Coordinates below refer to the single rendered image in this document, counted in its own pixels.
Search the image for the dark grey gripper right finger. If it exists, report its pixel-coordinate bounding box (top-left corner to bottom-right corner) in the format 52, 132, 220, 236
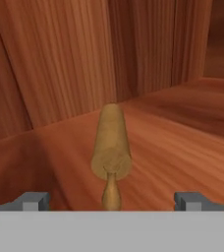
173, 192, 224, 212

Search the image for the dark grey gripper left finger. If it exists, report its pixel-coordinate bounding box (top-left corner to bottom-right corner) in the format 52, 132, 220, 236
0, 192, 50, 212

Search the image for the wooden rolling pin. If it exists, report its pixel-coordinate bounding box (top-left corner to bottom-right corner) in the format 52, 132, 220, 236
90, 102, 133, 212

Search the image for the brown wooden cabinet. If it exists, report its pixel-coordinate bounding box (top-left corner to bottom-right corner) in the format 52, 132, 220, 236
0, 0, 224, 212

